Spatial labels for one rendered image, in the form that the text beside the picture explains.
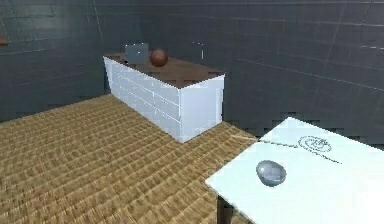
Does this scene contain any white chest of drawers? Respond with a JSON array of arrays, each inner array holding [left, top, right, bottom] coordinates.
[[102, 51, 226, 144]]

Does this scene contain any brown ball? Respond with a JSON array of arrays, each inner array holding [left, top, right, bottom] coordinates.
[[149, 48, 169, 68]]

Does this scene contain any grey laptop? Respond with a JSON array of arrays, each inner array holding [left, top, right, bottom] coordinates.
[[123, 42, 150, 65]]

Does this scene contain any grey bowl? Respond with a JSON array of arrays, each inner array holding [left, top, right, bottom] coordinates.
[[255, 159, 288, 188]]

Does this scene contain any thin brown stick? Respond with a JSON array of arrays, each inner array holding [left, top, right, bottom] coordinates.
[[230, 134, 343, 165]]

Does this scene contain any clear round plate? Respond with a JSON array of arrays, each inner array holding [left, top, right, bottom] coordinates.
[[297, 135, 333, 154]]

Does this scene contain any white table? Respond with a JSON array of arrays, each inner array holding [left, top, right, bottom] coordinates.
[[204, 116, 384, 224]]

